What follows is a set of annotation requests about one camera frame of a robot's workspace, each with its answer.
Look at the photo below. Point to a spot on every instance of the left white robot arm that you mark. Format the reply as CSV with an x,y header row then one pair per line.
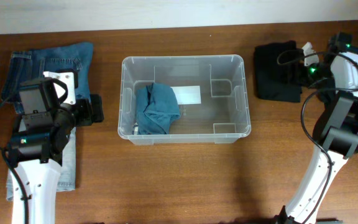
x,y
34,153

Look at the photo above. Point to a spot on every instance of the light blue folded jeans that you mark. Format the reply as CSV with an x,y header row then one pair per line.
x,y
67,180

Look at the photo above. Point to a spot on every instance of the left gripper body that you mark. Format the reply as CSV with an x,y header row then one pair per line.
x,y
95,108

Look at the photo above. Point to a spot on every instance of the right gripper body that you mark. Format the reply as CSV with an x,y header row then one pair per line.
x,y
320,70

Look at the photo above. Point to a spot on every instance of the dark blue folded jeans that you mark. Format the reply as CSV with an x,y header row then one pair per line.
x,y
31,64

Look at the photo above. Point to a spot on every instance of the blue shirt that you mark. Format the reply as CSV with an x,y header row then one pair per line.
x,y
156,109

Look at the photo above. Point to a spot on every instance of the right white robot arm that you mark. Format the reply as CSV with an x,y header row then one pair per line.
x,y
335,134

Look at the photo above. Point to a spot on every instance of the clear plastic storage bin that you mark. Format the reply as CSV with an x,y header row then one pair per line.
x,y
221,118

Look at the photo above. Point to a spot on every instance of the white label in bin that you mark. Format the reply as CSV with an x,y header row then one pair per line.
x,y
187,95

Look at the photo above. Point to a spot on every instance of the black garment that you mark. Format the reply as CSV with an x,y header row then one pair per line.
x,y
275,82
326,97

